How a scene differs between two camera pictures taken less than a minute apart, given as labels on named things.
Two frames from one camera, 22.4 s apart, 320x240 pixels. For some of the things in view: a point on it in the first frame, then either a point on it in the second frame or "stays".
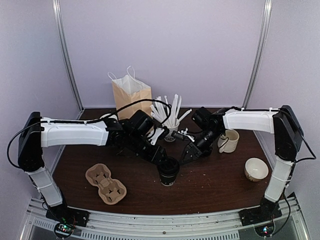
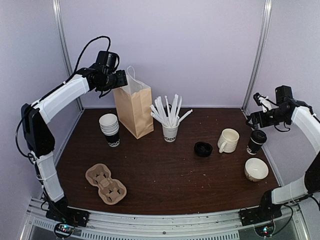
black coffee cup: x=167 y=181 to x=258 y=138
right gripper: x=195 y=152 to x=254 y=116
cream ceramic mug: x=228 y=142 stays
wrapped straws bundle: x=167 y=113 stays
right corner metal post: x=260 y=53 stays
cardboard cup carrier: x=112 y=191 stays
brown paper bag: x=128 y=90 stays
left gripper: x=156 y=156 to x=122 y=80
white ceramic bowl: x=255 y=169 stays
